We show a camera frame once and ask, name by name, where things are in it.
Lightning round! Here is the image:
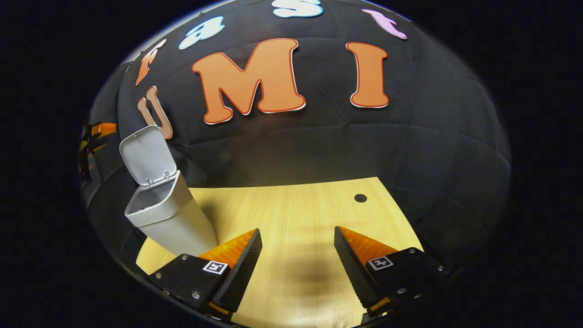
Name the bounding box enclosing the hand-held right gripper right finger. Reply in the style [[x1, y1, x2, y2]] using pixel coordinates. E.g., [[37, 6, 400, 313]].
[[334, 226, 445, 319]]

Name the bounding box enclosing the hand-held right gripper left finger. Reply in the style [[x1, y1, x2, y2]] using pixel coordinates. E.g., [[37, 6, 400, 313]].
[[148, 228, 263, 319]]

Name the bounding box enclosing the white desktop garbage bin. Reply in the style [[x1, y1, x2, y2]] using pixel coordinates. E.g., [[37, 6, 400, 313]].
[[119, 125, 219, 257]]

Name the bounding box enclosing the wooden desktop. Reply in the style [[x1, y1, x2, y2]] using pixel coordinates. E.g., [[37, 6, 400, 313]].
[[136, 177, 424, 328]]

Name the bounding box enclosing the black backdrop cloth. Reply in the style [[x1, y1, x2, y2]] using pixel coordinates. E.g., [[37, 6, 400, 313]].
[[80, 0, 511, 274]]

